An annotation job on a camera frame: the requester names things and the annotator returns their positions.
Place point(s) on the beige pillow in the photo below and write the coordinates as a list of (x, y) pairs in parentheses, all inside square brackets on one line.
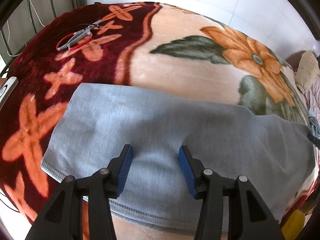
[(307, 70)]

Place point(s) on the grey scissors with red loop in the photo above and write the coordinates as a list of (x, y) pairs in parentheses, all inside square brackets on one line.
[(78, 33)]

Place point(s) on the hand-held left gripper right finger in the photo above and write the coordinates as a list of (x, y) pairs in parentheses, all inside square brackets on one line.
[(186, 173)]

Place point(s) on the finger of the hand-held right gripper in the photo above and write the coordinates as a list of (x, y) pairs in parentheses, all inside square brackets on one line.
[(314, 139)]

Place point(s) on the floral plush blanket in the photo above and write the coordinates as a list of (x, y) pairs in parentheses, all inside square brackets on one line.
[(187, 75)]

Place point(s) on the white flat device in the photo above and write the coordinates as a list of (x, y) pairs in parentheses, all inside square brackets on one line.
[(6, 91)]

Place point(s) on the pink quilted cloth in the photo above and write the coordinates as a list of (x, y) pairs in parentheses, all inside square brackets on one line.
[(313, 97)]

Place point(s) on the yellow plush cloth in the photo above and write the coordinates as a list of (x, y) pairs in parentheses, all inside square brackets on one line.
[(293, 223)]

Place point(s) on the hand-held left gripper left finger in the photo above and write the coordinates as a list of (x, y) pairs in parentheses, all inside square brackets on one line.
[(124, 171)]

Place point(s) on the grey-blue knitted cloth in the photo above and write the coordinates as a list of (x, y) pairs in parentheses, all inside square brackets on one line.
[(315, 125)]

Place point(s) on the grey pants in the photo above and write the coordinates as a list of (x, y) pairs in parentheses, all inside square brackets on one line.
[(155, 122)]

